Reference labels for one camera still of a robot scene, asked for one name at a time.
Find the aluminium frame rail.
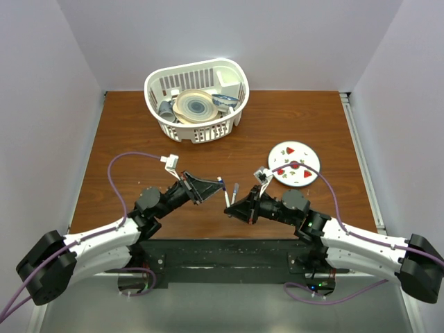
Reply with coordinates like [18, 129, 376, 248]
[339, 92, 426, 332]

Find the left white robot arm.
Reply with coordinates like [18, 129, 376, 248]
[16, 171, 223, 306]

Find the watermelon pattern round plate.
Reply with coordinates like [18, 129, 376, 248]
[268, 141, 321, 187]

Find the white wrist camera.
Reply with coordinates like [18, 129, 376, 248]
[160, 154, 180, 180]
[253, 166, 273, 197]

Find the blue patterned white bowl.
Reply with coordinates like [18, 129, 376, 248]
[212, 94, 239, 112]

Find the grey-white mug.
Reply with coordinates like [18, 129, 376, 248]
[158, 101, 176, 122]

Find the white thin pen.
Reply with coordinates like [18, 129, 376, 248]
[223, 187, 230, 208]

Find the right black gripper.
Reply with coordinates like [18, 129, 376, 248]
[224, 185, 297, 226]

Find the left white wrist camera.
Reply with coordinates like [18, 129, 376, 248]
[160, 154, 180, 180]

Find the blue pen cap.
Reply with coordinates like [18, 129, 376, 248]
[217, 176, 226, 191]

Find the white plastic dish basket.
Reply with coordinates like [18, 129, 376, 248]
[144, 58, 250, 144]

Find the beige blue-centred plate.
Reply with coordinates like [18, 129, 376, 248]
[173, 89, 219, 123]

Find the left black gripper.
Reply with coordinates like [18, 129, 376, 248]
[154, 170, 223, 219]

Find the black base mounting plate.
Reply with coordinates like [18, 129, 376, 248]
[126, 239, 345, 294]

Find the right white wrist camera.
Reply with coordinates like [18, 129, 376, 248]
[253, 166, 273, 197]

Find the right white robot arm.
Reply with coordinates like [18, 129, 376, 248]
[224, 185, 443, 304]

